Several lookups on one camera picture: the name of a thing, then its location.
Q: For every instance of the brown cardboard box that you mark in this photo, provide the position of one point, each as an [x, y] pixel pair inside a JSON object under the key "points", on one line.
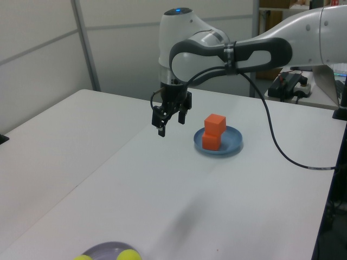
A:
{"points": [[268, 73], [275, 3], [271, 17]]}

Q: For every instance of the orange cube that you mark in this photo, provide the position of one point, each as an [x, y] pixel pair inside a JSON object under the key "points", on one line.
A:
{"points": [[215, 124], [211, 142]]}

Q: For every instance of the black stand post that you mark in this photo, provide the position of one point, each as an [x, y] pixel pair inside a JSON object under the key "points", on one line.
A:
{"points": [[342, 108]]}

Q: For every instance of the black electronics box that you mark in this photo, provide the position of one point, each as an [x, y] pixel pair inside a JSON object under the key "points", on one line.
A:
{"points": [[282, 86]]}

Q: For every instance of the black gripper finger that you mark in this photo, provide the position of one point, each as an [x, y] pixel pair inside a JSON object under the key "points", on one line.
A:
{"points": [[183, 115], [161, 119]]}

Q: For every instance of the grey emergency stop button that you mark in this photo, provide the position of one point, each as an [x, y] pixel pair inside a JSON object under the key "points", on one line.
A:
{"points": [[303, 88]]}

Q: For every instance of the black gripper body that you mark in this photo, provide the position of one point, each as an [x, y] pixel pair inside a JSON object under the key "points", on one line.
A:
{"points": [[174, 94]]}

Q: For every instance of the plain yellow tennis ball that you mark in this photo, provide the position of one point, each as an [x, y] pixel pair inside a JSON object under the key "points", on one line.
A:
{"points": [[128, 255]]}

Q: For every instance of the grey angled panel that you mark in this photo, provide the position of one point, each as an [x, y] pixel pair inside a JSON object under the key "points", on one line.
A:
{"points": [[324, 84]]}

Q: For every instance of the black clamp base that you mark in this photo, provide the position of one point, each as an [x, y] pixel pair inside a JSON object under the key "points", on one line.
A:
{"points": [[3, 138]]}

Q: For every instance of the blue plate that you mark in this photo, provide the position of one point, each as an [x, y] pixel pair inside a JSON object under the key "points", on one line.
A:
{"points": [[230, 138]]}

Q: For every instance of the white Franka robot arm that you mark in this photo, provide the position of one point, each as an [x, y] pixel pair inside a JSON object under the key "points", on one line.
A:
{"points": [[189, 40]]}

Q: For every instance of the tennis ball with black print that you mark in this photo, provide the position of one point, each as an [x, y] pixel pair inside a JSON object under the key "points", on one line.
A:
{"points": [[82, 257]]}

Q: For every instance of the purple plate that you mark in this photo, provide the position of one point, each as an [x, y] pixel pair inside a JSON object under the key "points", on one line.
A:
{"points": [[108, 247]]}

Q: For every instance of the grey partition post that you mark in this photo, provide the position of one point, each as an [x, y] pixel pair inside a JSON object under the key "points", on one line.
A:
{"points": [[256, 16], [86, 40]]}

